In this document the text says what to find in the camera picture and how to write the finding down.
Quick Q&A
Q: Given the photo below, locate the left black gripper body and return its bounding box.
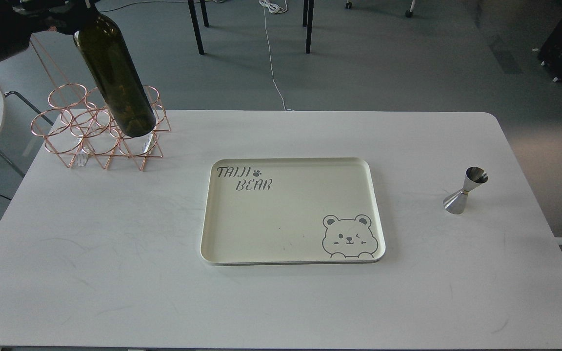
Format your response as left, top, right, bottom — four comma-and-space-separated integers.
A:
18, 0, 100, 34

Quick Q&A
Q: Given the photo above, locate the dark green wine bottle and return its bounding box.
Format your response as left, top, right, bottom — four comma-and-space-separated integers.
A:
74, 7, 156, 137

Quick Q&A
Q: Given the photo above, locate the steel double jigger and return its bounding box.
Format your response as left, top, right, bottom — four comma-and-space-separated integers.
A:
443, 167, 488, 214

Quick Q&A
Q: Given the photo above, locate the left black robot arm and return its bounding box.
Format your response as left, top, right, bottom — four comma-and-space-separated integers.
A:
0, 0, 99, 62

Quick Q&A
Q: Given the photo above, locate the black table leg left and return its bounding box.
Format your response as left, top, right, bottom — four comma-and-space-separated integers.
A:
187, 0, 209, 55

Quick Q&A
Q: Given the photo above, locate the black table leg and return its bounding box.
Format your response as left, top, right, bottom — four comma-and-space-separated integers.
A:
187, 0, 209, 55
302, 0, 315, 54

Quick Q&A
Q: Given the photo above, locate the black table leg right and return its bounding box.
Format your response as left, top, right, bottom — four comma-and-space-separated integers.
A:
302, 0, 315, 54

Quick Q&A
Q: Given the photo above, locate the cream bear serving tray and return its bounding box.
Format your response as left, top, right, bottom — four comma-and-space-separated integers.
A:
200, 157, 386, 265

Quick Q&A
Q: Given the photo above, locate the copper wire wine rack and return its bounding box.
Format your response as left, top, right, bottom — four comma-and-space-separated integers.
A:
27, 34, 172, 171

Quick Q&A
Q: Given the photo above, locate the white floor cable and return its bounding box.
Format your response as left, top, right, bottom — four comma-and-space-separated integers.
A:
259, 0, 295, 112

